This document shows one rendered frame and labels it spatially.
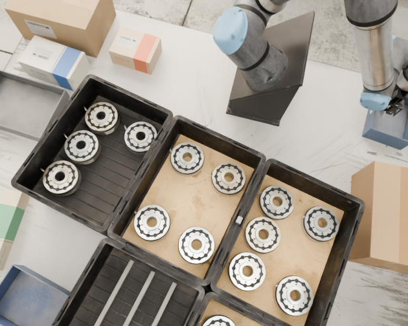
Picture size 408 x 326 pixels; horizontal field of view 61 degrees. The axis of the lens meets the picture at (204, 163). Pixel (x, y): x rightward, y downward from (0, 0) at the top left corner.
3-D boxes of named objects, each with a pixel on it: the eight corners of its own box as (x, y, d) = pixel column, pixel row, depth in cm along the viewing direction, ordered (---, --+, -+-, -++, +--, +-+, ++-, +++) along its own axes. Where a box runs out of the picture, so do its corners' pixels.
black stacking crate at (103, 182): (98, 92, 116) (89, 73, 105) (175, 129, 113) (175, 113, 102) (28, 195, 104) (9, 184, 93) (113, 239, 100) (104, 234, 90)
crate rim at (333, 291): (266, 158, 101) (268, 156, 99) (362, 204, 98) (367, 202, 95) (207, 288, 88) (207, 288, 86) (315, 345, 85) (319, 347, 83)
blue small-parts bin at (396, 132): (372, 92, 134) (381, 83, 127) (409, 105, 133) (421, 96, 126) (361, 136, 128) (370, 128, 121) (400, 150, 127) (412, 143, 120)
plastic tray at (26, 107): (-25, 121, 122) (-33, 115, 118) (3, 76, 129) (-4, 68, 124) (46, 143, 121) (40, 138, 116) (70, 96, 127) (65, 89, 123)
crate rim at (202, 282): (175, 116, 104) (175, 112, 102) (266, 158, 101) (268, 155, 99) (105, 235, 91) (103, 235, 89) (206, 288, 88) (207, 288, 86)
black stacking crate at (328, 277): (260, 169, 110) (268, 157, 99) (347, 210, 107) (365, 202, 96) (206, 287, 97) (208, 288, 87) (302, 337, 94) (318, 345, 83)
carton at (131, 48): (112, 63, 133) (108, 50, 126) (124, 39, 137) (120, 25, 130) (151, 74, 132) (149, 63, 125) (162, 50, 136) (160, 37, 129)
